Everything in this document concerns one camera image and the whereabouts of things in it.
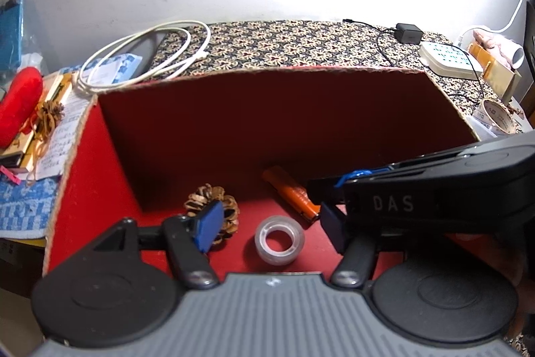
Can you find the pine cone with raffia ribbon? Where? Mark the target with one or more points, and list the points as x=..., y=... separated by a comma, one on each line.
x=51, y=112

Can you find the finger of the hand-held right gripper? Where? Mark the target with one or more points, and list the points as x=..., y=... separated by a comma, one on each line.
x=326, y=189

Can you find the pink white bundle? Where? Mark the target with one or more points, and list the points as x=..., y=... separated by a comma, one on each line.
x=501, y=47

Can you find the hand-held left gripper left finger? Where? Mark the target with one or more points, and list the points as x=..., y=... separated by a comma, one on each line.
x=209, y=225

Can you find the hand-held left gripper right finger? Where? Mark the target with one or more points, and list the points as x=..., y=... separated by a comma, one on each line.
x=333, y=225

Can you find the patterned tablecloth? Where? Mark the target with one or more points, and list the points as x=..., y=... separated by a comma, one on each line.
x=301, y=41

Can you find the white power strip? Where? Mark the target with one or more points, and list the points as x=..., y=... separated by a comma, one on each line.
x=449, y=60

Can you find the black charger adapter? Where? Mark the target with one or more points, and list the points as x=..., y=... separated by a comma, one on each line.
x=408, y=33

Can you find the red plush pouch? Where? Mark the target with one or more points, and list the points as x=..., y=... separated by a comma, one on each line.
x=19, y=106

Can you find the orange lighter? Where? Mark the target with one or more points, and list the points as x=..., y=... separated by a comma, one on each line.
x=288, y=189

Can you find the patterned tape roll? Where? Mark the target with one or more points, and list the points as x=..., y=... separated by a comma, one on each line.
x=497, y=116

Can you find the brown pine cone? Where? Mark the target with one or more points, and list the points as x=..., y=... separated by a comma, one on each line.
x=205, y=196

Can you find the pink clip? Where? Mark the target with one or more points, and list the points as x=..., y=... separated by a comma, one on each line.
x=9, y=175

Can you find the red cardboard box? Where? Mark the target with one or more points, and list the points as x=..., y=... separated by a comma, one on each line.
x=259, y=122

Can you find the clear tape roll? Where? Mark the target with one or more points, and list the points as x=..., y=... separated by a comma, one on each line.
x=279, y=242

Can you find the blue pouch in plastic bag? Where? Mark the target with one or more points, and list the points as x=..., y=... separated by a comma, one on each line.
x=10, y=35

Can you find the handwritten paper sheet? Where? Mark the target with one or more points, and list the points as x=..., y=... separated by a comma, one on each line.
x=58, y=148

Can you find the gold paper bag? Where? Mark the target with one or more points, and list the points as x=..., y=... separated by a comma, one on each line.
x=499, y=81

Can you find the black book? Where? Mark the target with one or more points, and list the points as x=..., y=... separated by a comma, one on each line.
x=9, y=161

